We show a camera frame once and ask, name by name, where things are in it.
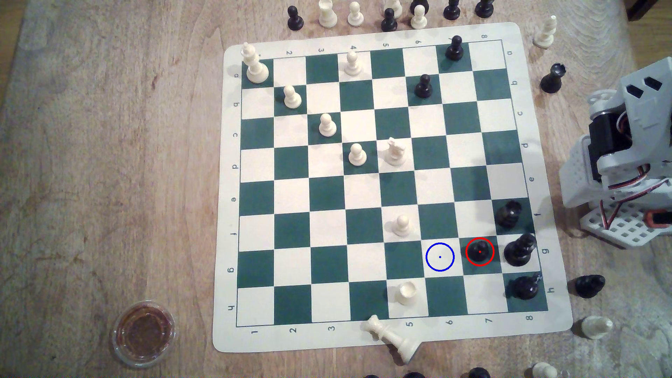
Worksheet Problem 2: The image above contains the white chess knight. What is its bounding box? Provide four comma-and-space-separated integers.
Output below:
385, 137, 407, 167

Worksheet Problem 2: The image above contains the white chess rook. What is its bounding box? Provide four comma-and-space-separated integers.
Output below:
318, 0, 338, 28
395, 282, 419, 306

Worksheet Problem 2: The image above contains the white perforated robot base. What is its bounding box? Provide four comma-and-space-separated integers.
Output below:
580, 198, 672, 250

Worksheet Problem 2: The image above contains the clear plastic sauce cup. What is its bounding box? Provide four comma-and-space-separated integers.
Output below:
110, 300, 176, 368

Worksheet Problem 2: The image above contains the black chess rook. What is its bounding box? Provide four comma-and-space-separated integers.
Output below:
496, 201, 523, 230

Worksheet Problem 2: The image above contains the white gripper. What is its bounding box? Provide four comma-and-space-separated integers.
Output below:
559, 134, 610, 209

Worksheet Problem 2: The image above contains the white chess bishop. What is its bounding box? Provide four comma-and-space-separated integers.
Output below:
532, 15, 558, 49

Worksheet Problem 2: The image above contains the green white chess mat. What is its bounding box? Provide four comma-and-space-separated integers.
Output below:
212, 22, 573, 354

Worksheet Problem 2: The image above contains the black chess queen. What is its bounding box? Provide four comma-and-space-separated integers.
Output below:
503, 233, 537, 267

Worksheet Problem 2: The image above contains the dark brown object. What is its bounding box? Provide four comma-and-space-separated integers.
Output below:
624, 0, 660, 22

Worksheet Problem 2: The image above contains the orange clamp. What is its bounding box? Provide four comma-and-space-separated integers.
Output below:
645, 209, 672, 230

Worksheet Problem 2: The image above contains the black chess king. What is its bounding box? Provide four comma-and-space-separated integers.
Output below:
511, 273, 542, 301

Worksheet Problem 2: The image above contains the white chess king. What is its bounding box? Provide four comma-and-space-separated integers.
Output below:
365, 314, 420, 364

